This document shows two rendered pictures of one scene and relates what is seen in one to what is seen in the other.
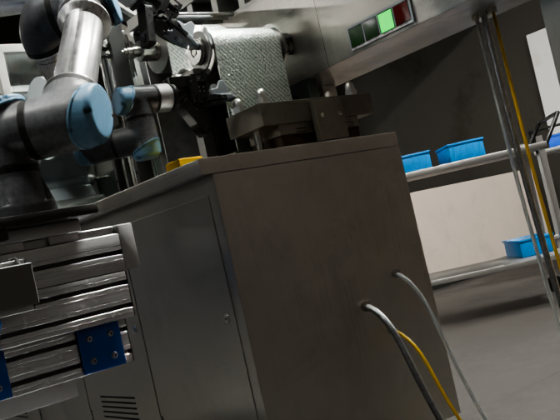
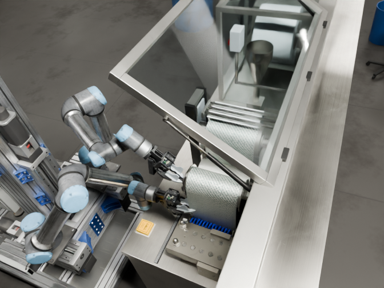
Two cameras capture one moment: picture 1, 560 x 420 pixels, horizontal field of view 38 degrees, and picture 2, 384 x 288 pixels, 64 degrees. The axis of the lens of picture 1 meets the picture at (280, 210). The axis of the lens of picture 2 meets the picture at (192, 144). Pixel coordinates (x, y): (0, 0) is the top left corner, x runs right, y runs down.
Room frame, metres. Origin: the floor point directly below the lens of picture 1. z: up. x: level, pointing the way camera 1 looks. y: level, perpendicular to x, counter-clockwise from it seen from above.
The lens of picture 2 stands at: (2.00, -0.67, 2.42)
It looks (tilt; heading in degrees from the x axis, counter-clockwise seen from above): 48 degrees down; 67
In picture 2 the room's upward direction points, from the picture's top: 8 degrees counter-clockwise
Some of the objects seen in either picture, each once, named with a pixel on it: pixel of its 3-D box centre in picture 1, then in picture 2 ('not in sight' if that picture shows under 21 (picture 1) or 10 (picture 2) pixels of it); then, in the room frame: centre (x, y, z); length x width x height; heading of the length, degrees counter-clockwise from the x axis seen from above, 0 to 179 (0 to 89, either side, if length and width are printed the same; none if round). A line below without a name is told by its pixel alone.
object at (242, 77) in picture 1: (257, 90); (211, 214); (2.34, -0.01, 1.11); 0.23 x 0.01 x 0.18; 127
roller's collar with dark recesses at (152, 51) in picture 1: (147, 51); not in sight; (2.50, 0.29, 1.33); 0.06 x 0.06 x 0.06; 37
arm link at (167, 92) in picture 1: (161, 98); (153, 194); (2.15, 0.24, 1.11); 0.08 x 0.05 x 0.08; 37
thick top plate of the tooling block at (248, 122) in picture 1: (302, 115); (211, 249); (2.27, -0.12, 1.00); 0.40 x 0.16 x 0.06; 127
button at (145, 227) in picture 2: (184, 164); (145, 227); (2.04, 0.21, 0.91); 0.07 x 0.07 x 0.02; 37
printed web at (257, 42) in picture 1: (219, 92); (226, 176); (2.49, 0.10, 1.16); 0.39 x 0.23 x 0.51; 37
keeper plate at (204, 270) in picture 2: (329, 118); (207, 272); (2.20, -0.19, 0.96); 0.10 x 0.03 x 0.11; 127
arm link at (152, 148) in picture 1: (137, 139); (143, 198); (2.10, 0.32, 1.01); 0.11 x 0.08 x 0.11; 85
